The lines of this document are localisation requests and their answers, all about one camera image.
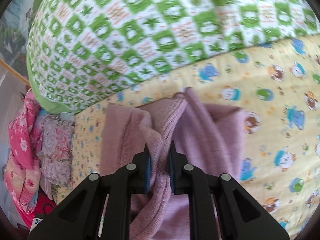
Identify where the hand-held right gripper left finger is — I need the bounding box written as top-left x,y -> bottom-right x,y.
27,144 -> 153,240

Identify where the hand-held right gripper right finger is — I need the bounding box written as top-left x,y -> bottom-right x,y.
169,140 -> 290,240

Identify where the purple knit sweater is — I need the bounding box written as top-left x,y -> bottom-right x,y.
100,87 -> 248,240

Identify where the pale floral quilt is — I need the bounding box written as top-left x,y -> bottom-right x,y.
37,112 -> 76,200

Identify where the red cloth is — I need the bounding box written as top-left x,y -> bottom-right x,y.
17,187 -> 58,230

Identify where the white blue printed packet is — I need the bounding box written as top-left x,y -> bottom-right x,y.
31,216 -> 45,232

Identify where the yellow cartoon bedsheet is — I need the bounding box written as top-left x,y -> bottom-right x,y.
54,34 -> 320,235

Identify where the pink floral quilt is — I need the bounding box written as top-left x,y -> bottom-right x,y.
5,90 -> 44,214

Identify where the green checkered quilt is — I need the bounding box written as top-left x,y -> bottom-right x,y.
26,0 -> 320,114

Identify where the wooden trim strip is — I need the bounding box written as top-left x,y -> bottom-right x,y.
0,59 -> 31,87

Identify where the black cable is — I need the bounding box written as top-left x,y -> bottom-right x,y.
42,203 -> 57,215

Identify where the landscape wall poster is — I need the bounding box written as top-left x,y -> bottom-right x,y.
0,0 -> 48,58

